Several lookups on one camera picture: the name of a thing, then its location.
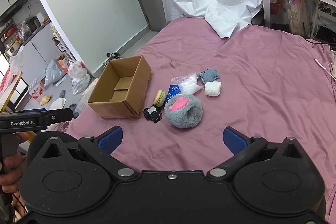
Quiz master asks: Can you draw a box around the kitchen counter with appliances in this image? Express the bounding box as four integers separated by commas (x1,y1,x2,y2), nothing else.
1,0,50,59

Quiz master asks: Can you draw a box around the white shoe insole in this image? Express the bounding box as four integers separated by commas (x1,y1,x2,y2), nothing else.
49,98,66,110

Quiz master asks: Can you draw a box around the person's left hand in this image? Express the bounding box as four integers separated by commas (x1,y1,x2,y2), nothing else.
1,132,29,194

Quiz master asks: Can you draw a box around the blue tissue pack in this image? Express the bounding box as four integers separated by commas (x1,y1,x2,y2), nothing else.
165,84,181,103

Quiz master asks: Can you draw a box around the blue denim heart pouch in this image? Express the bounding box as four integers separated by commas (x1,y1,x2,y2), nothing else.
197,68,220,85

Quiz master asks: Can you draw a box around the yellow slipper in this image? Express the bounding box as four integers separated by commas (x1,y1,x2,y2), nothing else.
39,95,51,106

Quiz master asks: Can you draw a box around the black heart-shaped fabric pouch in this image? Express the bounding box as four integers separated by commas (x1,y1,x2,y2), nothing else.
143,105,162,123

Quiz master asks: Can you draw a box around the plush hamburger toy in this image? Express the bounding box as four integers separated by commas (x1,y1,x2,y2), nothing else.
153,89,167,107

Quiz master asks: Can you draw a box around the white plastic shopping bag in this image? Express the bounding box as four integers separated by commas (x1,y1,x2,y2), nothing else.
68,61,91,95

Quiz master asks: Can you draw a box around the white soft bundle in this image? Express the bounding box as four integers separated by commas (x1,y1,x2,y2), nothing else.
205,81,222,97

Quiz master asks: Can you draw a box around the grey plastic mailer bag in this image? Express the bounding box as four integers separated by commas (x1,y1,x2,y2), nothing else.
45,59,66,87

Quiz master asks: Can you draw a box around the pink bed sheet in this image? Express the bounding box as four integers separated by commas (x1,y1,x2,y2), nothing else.
66,18,335,223

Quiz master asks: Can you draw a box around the grey fluffy plush slipper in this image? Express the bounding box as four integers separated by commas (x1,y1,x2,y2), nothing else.
164,94,203,129

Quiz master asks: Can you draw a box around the brown cardboard box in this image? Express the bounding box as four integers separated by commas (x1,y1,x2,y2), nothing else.
88,56,151,119

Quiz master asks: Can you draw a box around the clear bag of white beads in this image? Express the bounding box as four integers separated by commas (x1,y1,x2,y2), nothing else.
171,73,203,95

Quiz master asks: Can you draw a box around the grey sneaker pair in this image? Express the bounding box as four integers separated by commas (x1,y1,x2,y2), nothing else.
106,52,121,60

